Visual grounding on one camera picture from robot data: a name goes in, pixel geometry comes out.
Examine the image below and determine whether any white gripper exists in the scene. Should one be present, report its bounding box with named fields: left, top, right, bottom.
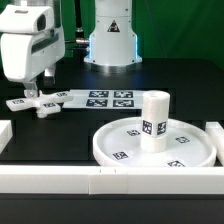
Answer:
left=0, top=4, right=65, bottom=98

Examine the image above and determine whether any white cross-shaped table base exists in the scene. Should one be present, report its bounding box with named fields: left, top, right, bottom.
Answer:
left=6, top=91, right=73, bottom=118

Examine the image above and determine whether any white round table top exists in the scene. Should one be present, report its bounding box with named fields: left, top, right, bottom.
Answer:
left=93, top=117, right=217, bottom=168

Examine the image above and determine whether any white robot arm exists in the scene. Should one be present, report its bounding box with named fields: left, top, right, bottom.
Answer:
left=0, top=0, right=142, bottom=98

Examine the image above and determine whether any white marker sheet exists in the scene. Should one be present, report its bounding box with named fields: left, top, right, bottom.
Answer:
left=63, top=90, right=143, bottom=109

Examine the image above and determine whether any white left fence block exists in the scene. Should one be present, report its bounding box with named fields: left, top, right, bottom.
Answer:
left=0, top=120, right=13, bottom=154

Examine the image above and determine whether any white fence block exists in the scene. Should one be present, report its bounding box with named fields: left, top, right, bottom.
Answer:
left=206, top=122, right=224, bottom=167
left=0, top=120, right=13, bottom=154

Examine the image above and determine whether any black vertical pole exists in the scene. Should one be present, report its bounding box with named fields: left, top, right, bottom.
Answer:
left=74, top=0, right=84, bottom=38

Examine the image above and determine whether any white right fence block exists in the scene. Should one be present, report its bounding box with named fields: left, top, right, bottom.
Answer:
left=206, top=122, right=224, bottom=167

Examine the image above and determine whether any black cable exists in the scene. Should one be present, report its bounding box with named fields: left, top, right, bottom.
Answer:
left=64, top=38, right=90, bottom=51

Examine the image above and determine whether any white front fence rail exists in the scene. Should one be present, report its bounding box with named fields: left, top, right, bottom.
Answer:
left=0, top=165, right=224, bottom=195

